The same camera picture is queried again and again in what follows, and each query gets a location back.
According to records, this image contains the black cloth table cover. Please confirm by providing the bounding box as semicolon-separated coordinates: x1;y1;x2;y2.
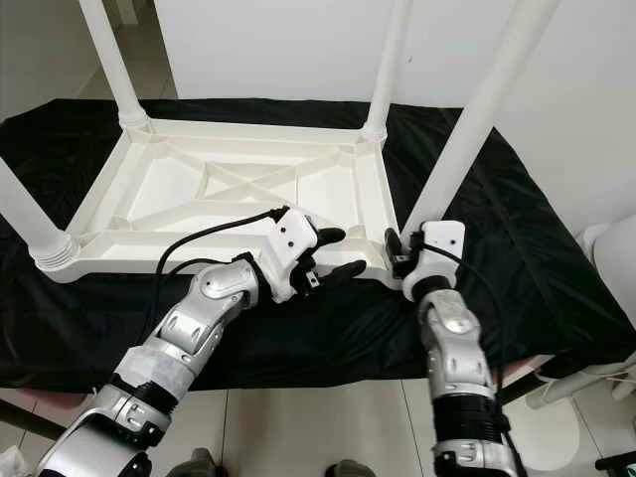
0;97;636;391

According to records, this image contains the black stand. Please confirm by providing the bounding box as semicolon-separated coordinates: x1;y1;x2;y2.
596;452;636;470

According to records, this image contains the grey robot foot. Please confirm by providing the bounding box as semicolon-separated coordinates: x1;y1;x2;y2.
174;452;222;477
320;461;374;477

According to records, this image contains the white plastic table top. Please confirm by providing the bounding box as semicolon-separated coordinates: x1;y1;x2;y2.
40;119;408;289

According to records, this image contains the grey right robot foot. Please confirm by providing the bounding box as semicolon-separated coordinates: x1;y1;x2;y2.
320;461;374;477

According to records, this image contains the grey left robot foot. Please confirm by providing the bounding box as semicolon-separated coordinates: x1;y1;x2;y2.
174;452;222;477

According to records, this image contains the white crumpled plastic wrap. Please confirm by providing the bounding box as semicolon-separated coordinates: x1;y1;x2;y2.
0;447;31;477

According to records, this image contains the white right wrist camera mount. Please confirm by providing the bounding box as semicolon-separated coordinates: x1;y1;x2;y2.
402;221;466;299

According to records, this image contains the black metal table leg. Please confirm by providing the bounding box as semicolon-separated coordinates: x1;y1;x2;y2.
497;373;543;403
0;402;56;438

